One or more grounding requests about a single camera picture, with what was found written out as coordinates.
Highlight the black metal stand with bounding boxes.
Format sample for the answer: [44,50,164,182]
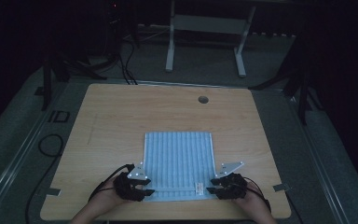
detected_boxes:
[34,50,108,112]
[247,27,324,126]

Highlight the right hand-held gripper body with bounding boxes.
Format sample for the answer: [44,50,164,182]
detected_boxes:
[213,161,248,201]

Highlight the black floor cables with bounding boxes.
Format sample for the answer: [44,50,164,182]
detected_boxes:
[117,40,139,86]

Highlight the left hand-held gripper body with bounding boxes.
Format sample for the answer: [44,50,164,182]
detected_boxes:
[114,161,152,202]

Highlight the person's left hand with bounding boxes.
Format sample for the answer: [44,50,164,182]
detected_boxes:
[97,179,129,208]

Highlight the white metal desk frame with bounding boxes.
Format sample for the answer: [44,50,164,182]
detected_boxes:
[165,0,257,78]

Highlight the person's right hand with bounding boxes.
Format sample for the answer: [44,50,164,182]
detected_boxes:
[232,182,270,216]

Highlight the dark equipment tower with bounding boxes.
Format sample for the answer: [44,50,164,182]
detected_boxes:
[102,0,123,64]

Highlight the blue striped towel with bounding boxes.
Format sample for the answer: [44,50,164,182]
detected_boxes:
[143,131,217,203]

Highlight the grey tape piece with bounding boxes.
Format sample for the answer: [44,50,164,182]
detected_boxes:
[44,187,62,197]
[272,182,292,192]

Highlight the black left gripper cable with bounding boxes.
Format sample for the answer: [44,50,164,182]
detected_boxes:
[24,133,135,224]

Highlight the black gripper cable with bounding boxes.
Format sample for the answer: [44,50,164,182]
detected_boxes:
[24,133,135,224]
[242,176,273,214]

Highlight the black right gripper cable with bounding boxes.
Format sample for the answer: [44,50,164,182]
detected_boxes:
[242,176,273,214]

